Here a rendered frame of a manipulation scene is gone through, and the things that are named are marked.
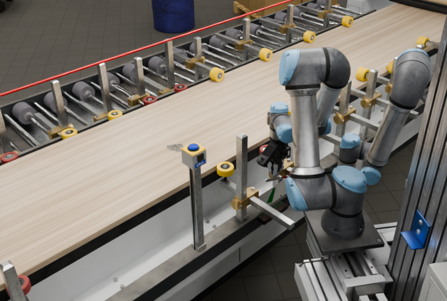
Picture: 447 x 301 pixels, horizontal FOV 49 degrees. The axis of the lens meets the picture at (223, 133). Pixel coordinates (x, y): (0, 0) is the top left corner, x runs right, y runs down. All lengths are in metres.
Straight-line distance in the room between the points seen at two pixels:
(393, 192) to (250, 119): 1.48
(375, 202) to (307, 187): 2.03
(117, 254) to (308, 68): 1.15
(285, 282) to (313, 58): 1.70
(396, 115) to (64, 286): 1.42
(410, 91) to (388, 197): 2.01
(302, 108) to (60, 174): 1.25
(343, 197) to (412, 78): 0.46
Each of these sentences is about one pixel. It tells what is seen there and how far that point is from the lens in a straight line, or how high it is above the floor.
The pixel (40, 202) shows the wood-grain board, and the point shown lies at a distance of 2.24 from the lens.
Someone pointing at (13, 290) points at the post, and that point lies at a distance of 1.70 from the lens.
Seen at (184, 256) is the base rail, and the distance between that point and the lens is 2.14.
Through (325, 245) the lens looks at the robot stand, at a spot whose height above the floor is 1.04.
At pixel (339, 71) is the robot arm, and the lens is 1.62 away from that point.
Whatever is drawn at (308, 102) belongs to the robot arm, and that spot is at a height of 1.49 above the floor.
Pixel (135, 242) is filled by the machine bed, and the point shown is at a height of 0.72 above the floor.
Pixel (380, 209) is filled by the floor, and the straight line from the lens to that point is 3.57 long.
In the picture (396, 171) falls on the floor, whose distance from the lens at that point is 3.96.
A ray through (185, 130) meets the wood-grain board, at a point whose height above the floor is 0.90.
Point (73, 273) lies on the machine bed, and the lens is 2.11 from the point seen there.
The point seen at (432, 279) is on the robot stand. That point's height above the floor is 1.21.
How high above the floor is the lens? 2.25
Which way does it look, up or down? 32 degrees down
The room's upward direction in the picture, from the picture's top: 1 degrees counter-clockwise
